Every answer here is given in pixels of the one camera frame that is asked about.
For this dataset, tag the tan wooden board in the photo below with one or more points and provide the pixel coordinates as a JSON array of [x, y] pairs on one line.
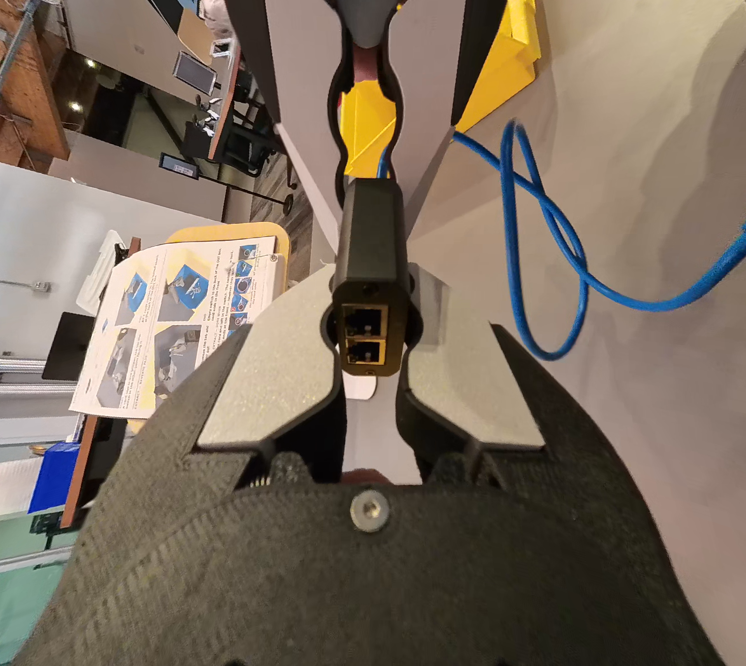
[[233, 230]]

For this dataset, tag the blue box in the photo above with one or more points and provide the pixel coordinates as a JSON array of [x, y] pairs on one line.
[[52, 479]]

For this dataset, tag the printed instruction sheet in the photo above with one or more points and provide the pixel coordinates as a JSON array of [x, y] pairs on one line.
[[145, 316]]

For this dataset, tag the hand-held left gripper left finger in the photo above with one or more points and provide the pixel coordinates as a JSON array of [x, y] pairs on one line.
[[274, 380]]

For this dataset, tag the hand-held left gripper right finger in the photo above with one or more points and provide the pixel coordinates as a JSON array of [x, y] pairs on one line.
[[466, 386]]

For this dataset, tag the white foam sheet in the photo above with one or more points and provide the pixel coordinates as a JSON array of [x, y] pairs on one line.
[[17, 485]]

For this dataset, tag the black ethernet port adapter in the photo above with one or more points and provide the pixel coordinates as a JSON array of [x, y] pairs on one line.
[[370, 234]]

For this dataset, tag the black flat panel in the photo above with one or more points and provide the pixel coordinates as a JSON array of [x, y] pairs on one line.
[[67, 345]]

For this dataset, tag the grey framed tablet screen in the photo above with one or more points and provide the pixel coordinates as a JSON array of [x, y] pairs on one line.
[[195, 71]]

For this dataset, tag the desk with brown wooden edge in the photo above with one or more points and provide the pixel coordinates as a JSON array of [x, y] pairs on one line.
[[224, 106], [78, 473]]

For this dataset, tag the metal rail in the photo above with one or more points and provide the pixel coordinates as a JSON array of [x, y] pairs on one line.
[[35, 369]]

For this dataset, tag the yellow plastic bin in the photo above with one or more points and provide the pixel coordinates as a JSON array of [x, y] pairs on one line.
[[513, 54]]

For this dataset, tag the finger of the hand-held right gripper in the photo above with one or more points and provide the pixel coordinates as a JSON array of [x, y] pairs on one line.
[[303, 65], [428, 65]]

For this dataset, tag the white plastic tray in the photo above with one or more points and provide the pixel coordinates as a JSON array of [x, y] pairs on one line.
[[99, 269]]

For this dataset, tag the black office chair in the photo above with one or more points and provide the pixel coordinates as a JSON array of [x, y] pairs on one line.
[[248, 150]]

